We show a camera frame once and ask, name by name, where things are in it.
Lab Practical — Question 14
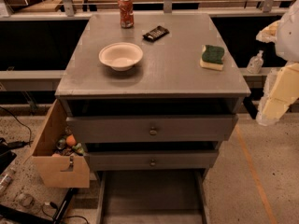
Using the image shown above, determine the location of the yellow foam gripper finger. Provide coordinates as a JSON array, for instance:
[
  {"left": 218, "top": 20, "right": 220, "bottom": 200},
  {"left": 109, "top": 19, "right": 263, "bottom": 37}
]
[
  {"left": 256, "top": 62, "right": 299, "bottom": 126},
  {"left": 256, "top": 21, "right": 279, "bottom": 43}
]

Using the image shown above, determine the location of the green and yellow sponge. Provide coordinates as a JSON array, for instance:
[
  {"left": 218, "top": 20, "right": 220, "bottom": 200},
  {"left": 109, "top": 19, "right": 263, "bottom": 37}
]
[{"left": 200, "top": 45, "right": 225, "bottom": 71}]

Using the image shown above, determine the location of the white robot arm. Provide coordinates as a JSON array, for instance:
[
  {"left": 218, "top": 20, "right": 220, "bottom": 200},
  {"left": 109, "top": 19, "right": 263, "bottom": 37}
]
[{"left": 256, "top": 0, "right": 299, "bottom": 126}]

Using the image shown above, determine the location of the grey middle drawer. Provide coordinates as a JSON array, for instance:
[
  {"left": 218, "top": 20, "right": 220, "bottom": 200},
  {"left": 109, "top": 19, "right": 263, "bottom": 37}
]
[{"left": 86, "top": 150, "right": 219, "bottom": 171}]

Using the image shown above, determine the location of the grey wooden drawer cabinet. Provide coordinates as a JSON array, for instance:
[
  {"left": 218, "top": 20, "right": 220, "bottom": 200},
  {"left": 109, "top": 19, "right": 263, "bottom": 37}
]
[{"left": 54, "top": 12, "right": 252, "bottom": 224}]

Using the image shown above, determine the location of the grey top drawer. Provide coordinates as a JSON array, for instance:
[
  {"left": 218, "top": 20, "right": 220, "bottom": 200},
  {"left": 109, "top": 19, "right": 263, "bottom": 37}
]
[{"left": 66, "top": 115, "right": 238, "bottom": 143}]

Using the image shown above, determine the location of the grey open bottom drawer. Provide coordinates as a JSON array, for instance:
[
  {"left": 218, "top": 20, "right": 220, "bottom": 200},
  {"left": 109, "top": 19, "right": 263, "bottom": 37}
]
[{"left": 96, "top": 170, "right": 212, "bottom": 224}]

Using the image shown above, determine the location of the clear hand sanitizer bottle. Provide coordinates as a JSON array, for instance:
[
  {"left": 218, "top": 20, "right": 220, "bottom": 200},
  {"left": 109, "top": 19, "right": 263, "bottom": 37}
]
[{"left": 247, "top": 50, "right": 263, "bottom": 74}]

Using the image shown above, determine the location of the black snack bar wrapper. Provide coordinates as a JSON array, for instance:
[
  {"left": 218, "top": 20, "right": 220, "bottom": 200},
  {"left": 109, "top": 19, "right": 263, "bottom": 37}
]
[{"left": 143, "top": 26, "right": 169, "bottom": 42}]

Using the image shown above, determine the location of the orange soda can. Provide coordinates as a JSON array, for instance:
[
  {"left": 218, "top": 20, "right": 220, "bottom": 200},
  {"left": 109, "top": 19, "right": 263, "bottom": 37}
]
[{"left": 118, "top": 0, "right": 134, "bottom": 28}]

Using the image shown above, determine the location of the white paper bowl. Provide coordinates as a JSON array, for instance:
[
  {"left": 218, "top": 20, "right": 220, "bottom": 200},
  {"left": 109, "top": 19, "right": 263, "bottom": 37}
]
[{"left": 98, "top": 42, "right": 143, "bottom": 71}]

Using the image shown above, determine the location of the orange fruit in box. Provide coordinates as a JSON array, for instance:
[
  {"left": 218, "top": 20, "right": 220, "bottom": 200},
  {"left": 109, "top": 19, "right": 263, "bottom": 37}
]
[{"left": 66, "top": 134, "right": 77, "bottom": 147}]

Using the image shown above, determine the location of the metal can in box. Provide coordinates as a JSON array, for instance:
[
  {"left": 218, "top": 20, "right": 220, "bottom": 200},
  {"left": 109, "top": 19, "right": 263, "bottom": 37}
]
[{"left": 56, "top": 138, "right": 66, "bottom": 150}]

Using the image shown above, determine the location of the cardboard box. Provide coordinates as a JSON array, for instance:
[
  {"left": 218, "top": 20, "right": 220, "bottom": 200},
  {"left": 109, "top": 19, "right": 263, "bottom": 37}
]
[{"left": 32, "top": 100, "right": 90, "bottom": 188}]

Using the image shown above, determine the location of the glass jar on floor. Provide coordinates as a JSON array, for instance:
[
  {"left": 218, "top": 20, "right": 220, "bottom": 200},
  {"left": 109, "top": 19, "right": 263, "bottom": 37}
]
[{"left": 18, "top": 193, "right": 35, "bottom": 209}]

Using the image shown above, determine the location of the clear plastic bottle on floor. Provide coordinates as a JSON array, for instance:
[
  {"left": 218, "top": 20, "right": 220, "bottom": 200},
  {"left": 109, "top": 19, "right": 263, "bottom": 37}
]
[{"left": 0, "top": 167, "right": 16, "bottom": 195}]

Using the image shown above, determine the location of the black metal stand base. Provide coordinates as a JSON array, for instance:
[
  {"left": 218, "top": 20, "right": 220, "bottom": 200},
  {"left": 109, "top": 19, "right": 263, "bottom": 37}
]
[{"left": 0, "top": 188, "right": 78, "bottom": 224}]

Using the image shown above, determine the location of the black power cable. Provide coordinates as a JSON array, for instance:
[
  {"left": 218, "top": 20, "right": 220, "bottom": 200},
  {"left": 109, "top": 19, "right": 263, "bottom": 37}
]
[{"left": 0, "top": 105, "right": 34, "bottom": 150}]

